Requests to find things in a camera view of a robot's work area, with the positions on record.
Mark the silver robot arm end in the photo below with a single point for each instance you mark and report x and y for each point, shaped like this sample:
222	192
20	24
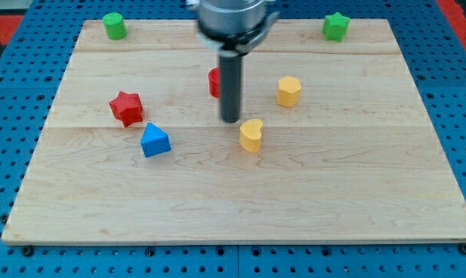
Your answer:
232	27

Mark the blue triangle block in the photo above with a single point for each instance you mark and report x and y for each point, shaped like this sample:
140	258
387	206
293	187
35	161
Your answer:
154	141

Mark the yellow heart block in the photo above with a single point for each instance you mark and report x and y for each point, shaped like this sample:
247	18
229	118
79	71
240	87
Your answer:
250	136

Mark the red cylinder block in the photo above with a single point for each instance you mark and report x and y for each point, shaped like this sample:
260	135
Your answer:
214	82

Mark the yellow hexagon block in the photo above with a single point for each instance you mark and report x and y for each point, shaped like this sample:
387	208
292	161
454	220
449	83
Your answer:
289	91

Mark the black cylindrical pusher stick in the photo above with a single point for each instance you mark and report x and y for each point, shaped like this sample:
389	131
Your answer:
230	69

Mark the wooden board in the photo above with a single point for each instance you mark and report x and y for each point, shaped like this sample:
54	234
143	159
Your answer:
355	161

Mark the red star block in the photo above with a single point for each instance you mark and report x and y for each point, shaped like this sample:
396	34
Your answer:
127	108

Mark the green star block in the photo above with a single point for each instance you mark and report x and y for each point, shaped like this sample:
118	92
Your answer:
335	26

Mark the green cylinder block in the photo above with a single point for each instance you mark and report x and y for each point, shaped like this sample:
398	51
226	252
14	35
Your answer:
114	26

